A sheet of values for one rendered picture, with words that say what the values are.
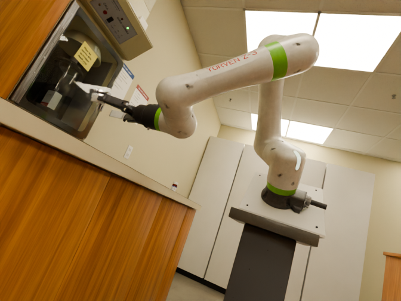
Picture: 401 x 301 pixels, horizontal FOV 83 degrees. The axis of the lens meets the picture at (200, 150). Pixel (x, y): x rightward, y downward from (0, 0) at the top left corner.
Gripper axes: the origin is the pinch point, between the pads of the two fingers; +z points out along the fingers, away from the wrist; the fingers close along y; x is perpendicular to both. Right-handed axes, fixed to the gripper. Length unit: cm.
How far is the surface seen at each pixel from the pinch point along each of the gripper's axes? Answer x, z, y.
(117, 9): -32.4, -0.8, 16.5
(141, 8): -53, 7, 0
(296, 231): 22, -81, -22
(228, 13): -150, 5, -84
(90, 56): -14.1, 6.3, 11.6
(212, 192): -11, 14, -284
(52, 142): 23.6, -22.4, 31.1
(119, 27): -30.2, 1.4, 10.6
